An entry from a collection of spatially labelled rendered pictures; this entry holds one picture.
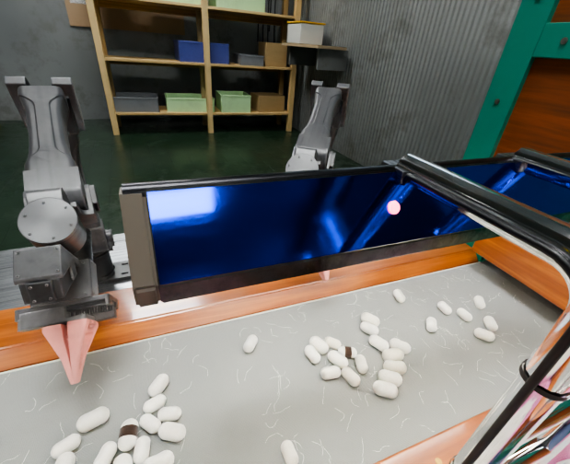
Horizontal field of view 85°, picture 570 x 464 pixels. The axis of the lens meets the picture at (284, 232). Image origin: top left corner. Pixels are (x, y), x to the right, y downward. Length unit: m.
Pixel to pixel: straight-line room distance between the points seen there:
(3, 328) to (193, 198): 0.53
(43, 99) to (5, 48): 5.29
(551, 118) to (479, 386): 0.56
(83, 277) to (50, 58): 5.47
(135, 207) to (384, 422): 0.45
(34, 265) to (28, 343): 0.25
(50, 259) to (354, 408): 0.45
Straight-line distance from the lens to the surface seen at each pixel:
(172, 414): 0.51
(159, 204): 0.21
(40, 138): 0.61
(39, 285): 0.42
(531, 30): 0.92
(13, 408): 0.62
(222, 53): 4.92
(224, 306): 0.62
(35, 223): 0.45
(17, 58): 5.94
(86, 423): 0.54
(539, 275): 0.83
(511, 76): 0.92
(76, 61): 5.84
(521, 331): 0.80
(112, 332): 0.63
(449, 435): 0.54
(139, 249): 0.21
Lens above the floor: 1.19
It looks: 31 degrees down
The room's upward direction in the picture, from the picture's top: 5 degrees clockwise
